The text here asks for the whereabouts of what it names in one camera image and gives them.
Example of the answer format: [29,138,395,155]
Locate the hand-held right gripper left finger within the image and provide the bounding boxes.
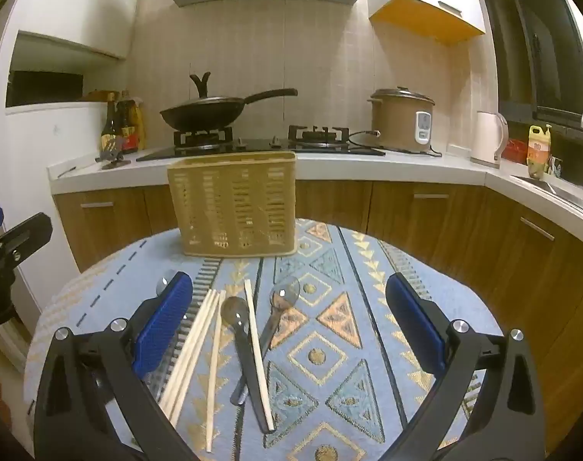
[34,271,201,461]

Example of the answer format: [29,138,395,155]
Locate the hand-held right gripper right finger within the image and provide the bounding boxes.
[382,273,546,461]

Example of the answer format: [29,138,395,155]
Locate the metal spoon black handle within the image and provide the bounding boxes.
[221,296,272,435]

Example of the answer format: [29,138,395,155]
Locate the metal spoon grey handle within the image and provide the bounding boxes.
[230,277,302,406]

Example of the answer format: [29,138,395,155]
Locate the beige plastic utensil basket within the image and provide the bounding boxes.
[167,150,299,257]

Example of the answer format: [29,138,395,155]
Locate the white tall cabinet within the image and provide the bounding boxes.
[3,101,110,298]

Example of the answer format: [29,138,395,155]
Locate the blue patterned tablecloth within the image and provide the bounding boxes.
[23,218,506,461]

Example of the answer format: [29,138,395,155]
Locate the wooden kitchen cabinets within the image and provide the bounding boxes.
[52,180,583,452]

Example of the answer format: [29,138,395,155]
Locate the small metal rack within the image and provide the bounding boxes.
[95,137,131,170]

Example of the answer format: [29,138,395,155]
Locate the dark sauce bottle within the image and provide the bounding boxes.
[100,100,120,154]

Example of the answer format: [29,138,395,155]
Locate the steel sink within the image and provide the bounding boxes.
[511,174,583,217]

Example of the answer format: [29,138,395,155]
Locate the white electric kettle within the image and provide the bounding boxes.
[470,110,509,169]

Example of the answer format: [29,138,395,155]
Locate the brown rice cooker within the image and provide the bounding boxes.
[367,87,436,153]

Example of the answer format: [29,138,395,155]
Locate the red box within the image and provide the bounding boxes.
[505,138,531,163]

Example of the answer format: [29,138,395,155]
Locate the black gas stove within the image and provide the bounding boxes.
[136,125,386,163]

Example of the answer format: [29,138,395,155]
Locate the yellow oil bottle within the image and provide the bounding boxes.
[527,124,553,179]

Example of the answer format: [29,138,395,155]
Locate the black wok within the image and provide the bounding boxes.
[159,88,299,134]

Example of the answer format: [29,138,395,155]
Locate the black pan lid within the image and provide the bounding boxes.
[169,71,246,106]

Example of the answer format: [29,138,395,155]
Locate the dark window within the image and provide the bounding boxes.
[478,0,583,128]

